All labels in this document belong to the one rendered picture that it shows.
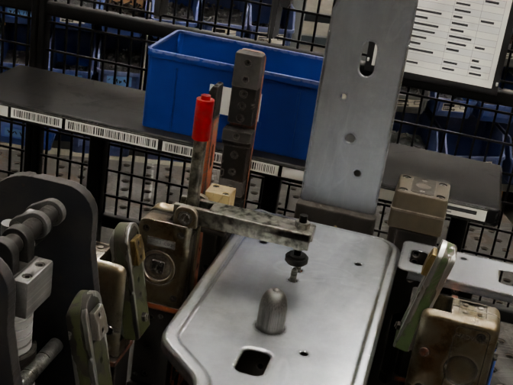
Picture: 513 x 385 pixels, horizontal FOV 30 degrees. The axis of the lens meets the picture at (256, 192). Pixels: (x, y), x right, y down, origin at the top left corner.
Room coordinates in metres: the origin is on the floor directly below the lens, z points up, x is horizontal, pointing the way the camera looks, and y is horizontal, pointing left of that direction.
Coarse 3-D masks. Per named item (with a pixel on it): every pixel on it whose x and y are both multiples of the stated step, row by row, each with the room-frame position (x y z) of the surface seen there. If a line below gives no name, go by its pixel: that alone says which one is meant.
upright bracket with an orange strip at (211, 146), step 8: (216, 88) 1.18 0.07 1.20; (216, 96) 1.18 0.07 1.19; (216, 104) 1.18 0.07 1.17; (216, 112) 1.19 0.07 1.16; (216, 120) 1.20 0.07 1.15; (216, 128) 1.20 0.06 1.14; (216, 136) 1.21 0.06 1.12; (208, 144) 1.18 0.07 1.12; (208, 152) 1.18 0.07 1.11; (208, 160) 1.18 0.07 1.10; (208, 168) 1.19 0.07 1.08; (208, 176) 1.19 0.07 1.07; (208, 184) 1.20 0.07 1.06; (200, 232) 1.19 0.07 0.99; (200, 240) 1.19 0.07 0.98; (200, 248) 1.20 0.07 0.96
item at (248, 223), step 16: (176, 208) 1.08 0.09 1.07; (208, 208) 1.10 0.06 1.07; (224, 208) 1.09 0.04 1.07; (240, 208) 1.10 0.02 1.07; (208, 224) 1.07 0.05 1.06; (224, 224) 1.07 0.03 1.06; (240, 224) 1.06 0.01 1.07; (256, 224) 1.06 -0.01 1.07; (272, 224) 1.06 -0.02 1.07; (288, 224) 1.07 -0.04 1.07; (304, 224) 1.06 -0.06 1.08; (272, 240) 1.06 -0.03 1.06; (288, 240) 1.05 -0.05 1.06; (304, 240) 1.05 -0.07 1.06; (288, 256) 1.06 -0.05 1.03; (304, 256) 1.07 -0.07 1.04
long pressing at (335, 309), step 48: (240, 240) 1.16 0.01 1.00; (336, 240) 1.21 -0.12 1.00; (384, 240) 1.24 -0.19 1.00; (240, 288) 1.03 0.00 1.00; (288, 288) 1.04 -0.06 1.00; (336, 288) 1.06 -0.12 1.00; (384, 288) 1.09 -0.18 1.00; (192, 336) 0.90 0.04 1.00; (240, 336) 0.91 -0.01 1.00; (288, 336) 0.93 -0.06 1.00; (336, 336) 0.95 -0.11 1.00; (192, 384) 0.81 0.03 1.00; (240, 384) 0.82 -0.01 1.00; (288, 384) 0.83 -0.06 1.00; (336, 384) 0.85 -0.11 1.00
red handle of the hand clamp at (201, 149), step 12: (204, 96) 1.09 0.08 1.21; (204, 108) 1.08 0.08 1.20; (204, 120) 1.08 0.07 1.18; (192, 132) 1.09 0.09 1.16; (204, 132) 1.08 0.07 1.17; (204, 144) 1.09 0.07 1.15; (192, 156) 1.09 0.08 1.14; (204, 156) 1.09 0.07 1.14; (192, 168) 1.09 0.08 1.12; (192, 180) 1.09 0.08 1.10; (192, 192) 1.09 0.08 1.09; (192, 204) 1.09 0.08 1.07
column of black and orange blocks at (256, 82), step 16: (240, 64) 1.38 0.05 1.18; (256, 64) 1.38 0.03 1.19; (240, 80) 1.38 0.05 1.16; (256, 80) 1.38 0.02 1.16; (240, 96) 1.38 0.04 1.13; (256, 96) 1.39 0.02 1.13; (240, 112) 1.38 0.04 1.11; (256, 112) 1.40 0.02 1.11; (224, 128) 1.38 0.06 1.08; (240, 128) 1.39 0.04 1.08; (224, 144) 1.39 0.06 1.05; (240, 144) 1.38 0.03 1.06; (224, 160) 1.39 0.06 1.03; (240, 160) 1.38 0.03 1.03; (224, 176) 1.38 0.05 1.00; (240, 176) 1.38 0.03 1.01; (240, 192) 1.38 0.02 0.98
